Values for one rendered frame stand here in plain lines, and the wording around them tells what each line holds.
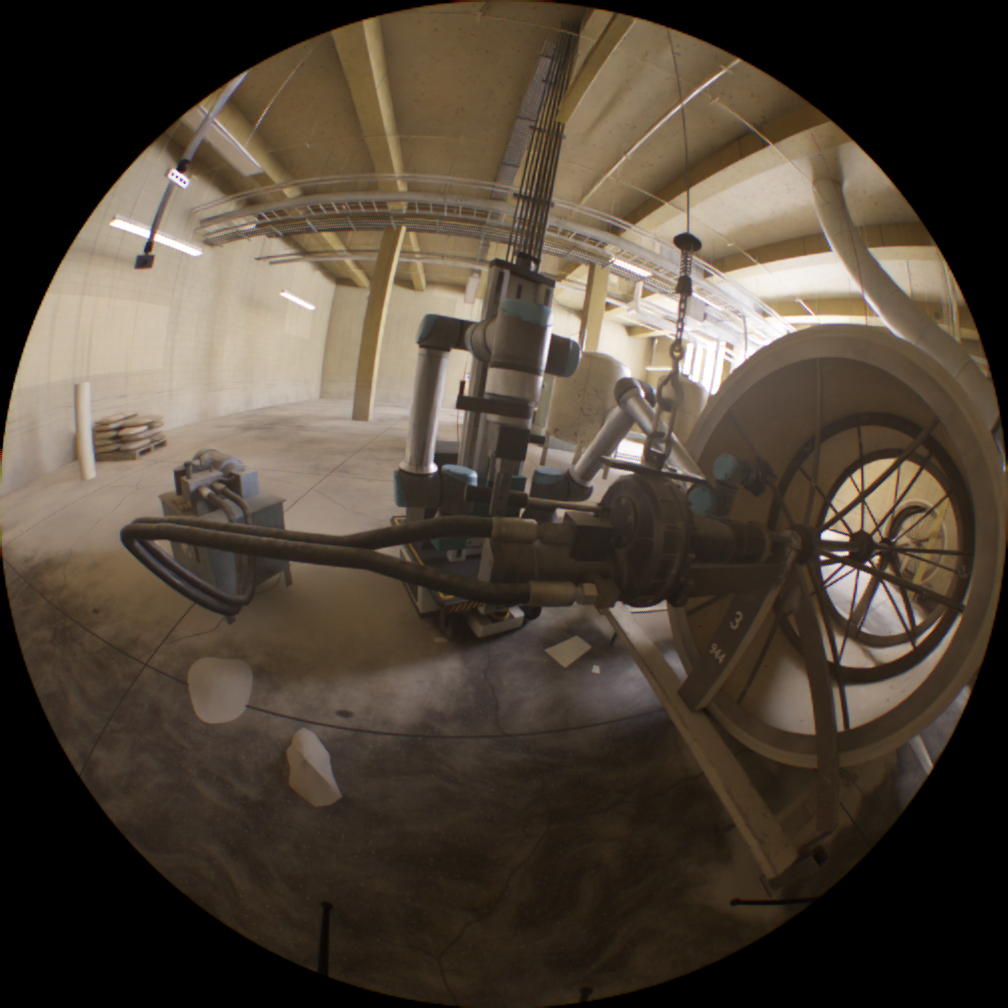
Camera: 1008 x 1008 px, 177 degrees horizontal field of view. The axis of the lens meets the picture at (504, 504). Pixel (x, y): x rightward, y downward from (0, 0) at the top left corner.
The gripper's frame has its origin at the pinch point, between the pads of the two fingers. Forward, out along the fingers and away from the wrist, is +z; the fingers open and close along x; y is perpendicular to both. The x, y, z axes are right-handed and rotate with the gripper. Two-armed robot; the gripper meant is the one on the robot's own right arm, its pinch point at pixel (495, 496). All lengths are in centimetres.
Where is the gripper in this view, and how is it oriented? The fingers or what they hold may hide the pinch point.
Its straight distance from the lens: 57.6
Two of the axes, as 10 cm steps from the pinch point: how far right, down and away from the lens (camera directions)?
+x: -1.6, -3.5, 9.2
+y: 9.7, 1.0, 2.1
